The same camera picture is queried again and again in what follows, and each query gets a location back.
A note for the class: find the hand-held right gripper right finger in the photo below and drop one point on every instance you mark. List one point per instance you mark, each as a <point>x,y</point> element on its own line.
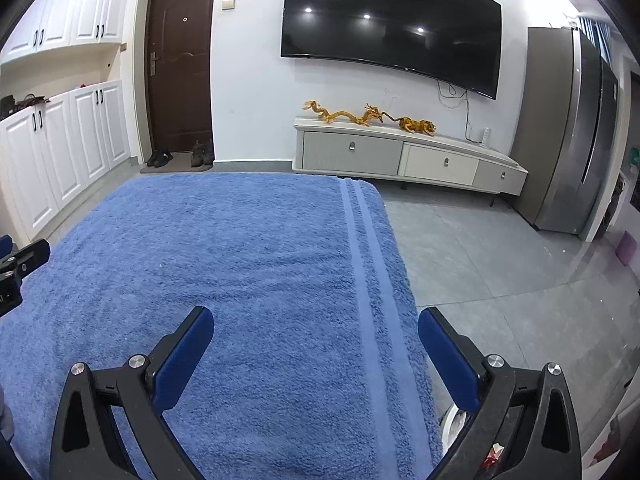
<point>447,360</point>

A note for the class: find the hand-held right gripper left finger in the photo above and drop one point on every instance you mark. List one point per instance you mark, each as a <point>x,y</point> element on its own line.
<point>182,360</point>

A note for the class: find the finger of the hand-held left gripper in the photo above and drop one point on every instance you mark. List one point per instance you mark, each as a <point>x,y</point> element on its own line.
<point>5,243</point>
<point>20,265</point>

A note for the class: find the white trash bin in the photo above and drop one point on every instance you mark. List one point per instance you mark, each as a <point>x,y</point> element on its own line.
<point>450,422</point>

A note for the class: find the white lower cabinets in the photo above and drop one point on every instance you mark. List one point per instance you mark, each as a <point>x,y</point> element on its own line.
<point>75,150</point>

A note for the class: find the blue towel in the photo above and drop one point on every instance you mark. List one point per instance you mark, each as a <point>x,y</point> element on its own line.
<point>250,260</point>

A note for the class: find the dark items on cabinet shelf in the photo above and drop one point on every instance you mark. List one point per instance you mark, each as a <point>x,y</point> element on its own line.
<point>20,105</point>

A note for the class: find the black pair of shoes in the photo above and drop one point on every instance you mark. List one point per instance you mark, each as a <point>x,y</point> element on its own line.
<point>160,158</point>

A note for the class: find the brown pair of shoes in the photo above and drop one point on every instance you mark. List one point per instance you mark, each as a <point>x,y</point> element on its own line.
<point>202,155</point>

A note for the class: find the white power strip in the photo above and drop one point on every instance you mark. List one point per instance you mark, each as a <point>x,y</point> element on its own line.
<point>486,136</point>

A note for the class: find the white grey television console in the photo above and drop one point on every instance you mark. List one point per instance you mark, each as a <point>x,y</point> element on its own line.
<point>350,152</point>

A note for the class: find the golden tiger figurine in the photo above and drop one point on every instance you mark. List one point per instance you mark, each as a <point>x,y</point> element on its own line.
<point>417,126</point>

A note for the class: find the brown entrance door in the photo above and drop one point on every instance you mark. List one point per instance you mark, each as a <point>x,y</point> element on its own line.
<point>180,85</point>

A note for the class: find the grey refrigerator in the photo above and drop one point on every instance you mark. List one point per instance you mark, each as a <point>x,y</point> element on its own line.
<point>565,135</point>

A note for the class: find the golden dragon figurine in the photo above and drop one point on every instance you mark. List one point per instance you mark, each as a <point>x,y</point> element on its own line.
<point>345,116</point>

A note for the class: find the white upper wall cabinets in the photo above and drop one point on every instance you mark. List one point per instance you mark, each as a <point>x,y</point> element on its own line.
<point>65,10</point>

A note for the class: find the wall light switch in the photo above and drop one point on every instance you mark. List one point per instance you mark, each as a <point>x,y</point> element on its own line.
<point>228,4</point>

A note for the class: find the black wall television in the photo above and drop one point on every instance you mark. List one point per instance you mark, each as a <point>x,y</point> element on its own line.
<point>390,10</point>

